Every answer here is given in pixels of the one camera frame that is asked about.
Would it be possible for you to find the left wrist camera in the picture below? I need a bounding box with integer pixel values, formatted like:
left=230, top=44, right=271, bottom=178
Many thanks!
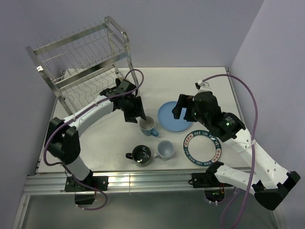
left=115, top=80, right=136, bottom=94

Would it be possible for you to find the light grey cup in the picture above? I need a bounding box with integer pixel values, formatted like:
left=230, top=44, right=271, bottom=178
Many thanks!
left=154, top=140, right=175, bottom=161

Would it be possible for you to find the stainless steel dish rack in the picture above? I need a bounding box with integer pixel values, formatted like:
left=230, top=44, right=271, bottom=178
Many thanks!
left=26, top=16, right=133, bottom=115

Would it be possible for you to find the aluminium mounting rail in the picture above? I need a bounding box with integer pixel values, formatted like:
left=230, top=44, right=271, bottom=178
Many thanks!
left=23, top=167, right=253, bottom=196

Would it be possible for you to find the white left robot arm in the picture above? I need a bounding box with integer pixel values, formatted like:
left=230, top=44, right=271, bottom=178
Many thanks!
left=44, top=79, right=146, bottom=190

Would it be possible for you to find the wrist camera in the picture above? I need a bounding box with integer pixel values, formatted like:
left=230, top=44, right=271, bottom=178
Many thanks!
left=195, top=80, right=212, bottom=93
left=115, top=80, right=136, bottom=94

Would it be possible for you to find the white plate green rim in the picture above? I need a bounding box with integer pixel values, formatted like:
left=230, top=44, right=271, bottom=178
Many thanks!
left=183, top=130, right=222, bottom=167

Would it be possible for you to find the black mug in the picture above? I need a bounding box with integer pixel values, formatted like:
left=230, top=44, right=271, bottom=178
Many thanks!
left=125, top=145, right=152, bottom=167

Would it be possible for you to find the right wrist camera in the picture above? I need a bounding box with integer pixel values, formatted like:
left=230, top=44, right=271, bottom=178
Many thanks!
left=195, top=80, right=212, bottom=93

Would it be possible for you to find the black bowl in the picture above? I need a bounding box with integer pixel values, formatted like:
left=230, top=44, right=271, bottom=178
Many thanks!
left=115, top=77, right=127, bottom=87

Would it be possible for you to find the white mug blue handle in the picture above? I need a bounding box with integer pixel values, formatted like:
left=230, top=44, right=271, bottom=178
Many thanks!
left=139, top=116, right=159, bottom=137

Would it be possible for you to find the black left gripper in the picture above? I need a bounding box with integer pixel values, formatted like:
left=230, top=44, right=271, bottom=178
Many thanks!
left=121, top=96, right=146, bottom=124

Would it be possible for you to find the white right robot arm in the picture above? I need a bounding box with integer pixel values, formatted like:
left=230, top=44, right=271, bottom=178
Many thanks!
left=172, top=91, right=301, bottom=210

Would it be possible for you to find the light blue plate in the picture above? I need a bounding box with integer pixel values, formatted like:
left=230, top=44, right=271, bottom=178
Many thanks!
left=157, top=101, right=192, bottom=132

